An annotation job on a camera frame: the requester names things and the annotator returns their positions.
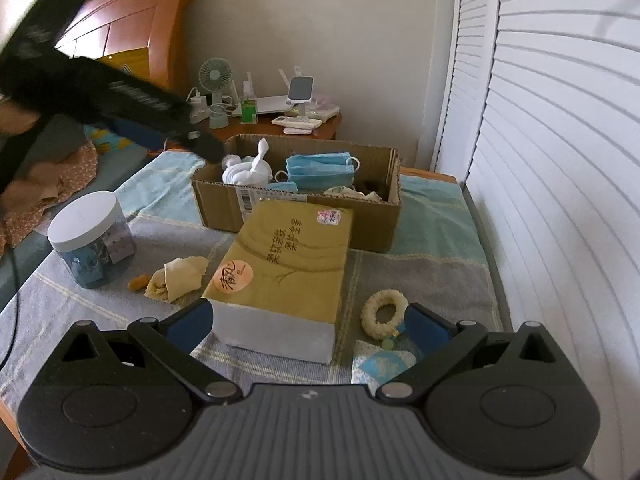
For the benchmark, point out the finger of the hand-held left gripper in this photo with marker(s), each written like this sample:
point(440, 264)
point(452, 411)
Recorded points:
point(205, 147)
point(137, 133)

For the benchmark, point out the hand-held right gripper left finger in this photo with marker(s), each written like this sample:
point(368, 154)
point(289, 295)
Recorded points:
point(192, 325)

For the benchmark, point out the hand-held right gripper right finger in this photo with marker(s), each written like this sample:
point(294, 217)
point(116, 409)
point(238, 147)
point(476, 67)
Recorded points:
point(425, 327)

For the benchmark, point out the white bunny cloth toy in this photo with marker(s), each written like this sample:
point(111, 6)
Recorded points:
point(240, 172)

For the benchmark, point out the brown cardboard box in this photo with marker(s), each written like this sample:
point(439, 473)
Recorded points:
point(220, 205)

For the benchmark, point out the blue face mask stack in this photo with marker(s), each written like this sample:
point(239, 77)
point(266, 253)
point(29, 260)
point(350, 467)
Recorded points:
point(284, 188)
point(320, 170)

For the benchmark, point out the cream printed sachet pouch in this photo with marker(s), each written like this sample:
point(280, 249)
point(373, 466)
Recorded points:
point(342, 191)

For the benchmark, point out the person's left forearm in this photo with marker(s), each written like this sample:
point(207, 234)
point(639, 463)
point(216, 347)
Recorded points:
point(12, 120)

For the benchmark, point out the yellow and blue packet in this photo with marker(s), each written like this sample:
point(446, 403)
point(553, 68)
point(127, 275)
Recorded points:
point(102, 142)

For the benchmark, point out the white power strip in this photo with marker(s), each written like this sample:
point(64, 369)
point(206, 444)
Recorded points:
point(199, 110)

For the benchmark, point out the pale green bead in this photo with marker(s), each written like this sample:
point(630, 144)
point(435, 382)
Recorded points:
point(389, 344)

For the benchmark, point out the cream yellow cloth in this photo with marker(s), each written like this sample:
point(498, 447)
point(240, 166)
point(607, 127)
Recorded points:
point(180, 275)

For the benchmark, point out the cream scrunchie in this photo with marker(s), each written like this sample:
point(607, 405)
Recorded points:
point(370, 320)

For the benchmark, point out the green bottle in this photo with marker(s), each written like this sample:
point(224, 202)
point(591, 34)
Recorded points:
point(247, 110)

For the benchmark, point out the pale blue patterned pouch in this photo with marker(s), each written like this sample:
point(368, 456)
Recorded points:
point(380, 365)

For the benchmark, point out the small orange object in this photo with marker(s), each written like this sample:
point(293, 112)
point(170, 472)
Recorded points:
point(137, 282)

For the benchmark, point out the brown floral cloth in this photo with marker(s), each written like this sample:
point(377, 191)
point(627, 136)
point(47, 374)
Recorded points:
point(75, 170)

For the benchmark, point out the small green desk fan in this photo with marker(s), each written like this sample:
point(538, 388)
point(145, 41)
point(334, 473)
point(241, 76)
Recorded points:
point(215, 74)

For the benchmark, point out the white router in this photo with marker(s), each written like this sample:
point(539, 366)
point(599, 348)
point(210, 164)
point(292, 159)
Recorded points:
point(275, 105)

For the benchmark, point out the wooden headboard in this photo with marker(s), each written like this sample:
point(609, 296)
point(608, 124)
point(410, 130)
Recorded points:
point(145, 25)

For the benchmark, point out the long white remote control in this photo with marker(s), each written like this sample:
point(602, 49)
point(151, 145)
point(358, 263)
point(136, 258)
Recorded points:
point(295, 121)

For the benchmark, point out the small white remote control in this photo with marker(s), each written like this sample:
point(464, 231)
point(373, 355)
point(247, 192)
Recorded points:
point(298, 131)

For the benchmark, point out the clear jar with white lid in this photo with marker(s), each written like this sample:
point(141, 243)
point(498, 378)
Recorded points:
point(85, 220)

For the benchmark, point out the white phone stand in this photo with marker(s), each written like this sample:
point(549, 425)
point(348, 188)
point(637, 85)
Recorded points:
point(302, 87)

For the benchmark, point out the olive yellow tissue pack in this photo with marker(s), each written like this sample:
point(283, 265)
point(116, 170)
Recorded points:
point(290, 260)

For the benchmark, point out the wooden nightstand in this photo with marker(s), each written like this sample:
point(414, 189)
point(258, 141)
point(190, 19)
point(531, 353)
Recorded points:
point(327, 130)

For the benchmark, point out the flat white box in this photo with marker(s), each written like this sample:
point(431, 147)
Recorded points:
point(325, 111)

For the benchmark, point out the wide white louvered door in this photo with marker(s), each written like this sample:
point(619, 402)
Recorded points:
point(575, 160)

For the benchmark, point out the narrow white louvered door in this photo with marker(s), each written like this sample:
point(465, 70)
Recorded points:
point(467, 60)

